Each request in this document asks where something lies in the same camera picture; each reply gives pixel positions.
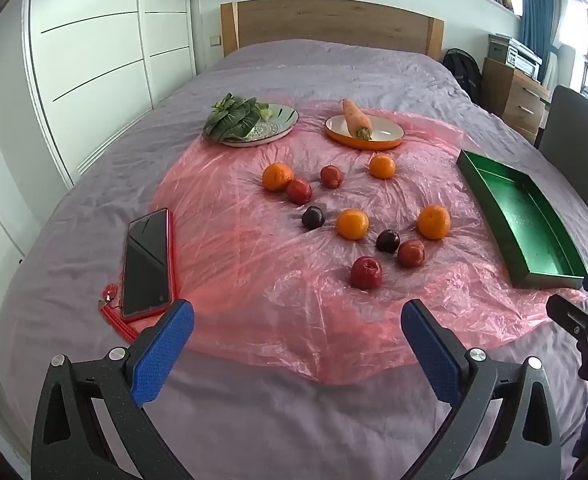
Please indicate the white printer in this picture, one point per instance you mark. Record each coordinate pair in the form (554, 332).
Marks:
(523, 60)

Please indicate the orange rimmed oval plate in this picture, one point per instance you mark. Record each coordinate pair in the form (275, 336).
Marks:
(388, 132)

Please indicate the pink plastic sheet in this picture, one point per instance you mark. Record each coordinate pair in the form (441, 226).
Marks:
(274, 270)

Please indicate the bok choy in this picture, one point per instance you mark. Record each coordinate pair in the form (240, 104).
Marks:
(231, 117)

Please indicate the large orange mandarin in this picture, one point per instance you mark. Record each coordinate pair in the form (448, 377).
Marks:
(277, 176)

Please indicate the wall switch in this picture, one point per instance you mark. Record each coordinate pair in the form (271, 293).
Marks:
(215, 40)

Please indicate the carrot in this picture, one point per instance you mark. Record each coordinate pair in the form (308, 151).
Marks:
(354, 117)

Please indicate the white wardrobe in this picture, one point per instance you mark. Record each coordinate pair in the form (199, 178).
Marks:
(99, 60)

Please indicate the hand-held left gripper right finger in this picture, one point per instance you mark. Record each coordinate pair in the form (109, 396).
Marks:
(431, 350)

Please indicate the green metal tray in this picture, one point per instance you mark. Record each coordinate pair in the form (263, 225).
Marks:
(523, 220)

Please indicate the patterned white plate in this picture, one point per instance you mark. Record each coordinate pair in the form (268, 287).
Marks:
(276, 127)

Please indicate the grey storage box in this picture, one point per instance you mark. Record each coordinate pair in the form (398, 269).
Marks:
(497, 47)

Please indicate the red plum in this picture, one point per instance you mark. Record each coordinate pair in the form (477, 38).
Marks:
(411, 253)
(332, 176)
(299, 191)

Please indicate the smartphone in red case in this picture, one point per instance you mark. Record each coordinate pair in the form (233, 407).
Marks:
(146, 265)

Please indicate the wooden headboard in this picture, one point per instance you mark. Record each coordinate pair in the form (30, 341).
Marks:
(324, 20)

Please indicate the long teal curtain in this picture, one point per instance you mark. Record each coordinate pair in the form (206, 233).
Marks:
(538, 10)

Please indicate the wooden drawer cabinet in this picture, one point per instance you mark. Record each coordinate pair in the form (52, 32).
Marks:
(516, 95)

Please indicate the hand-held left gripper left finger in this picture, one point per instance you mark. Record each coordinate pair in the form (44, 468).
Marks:
(166, 347)

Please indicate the black backpack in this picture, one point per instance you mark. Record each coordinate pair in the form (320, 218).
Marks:
(466, 70)

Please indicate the grey chair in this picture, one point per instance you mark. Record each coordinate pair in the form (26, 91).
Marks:
(573, 135)

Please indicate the dark purple plum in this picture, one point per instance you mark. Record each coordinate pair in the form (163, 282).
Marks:
(387, 240)
(312, 217)

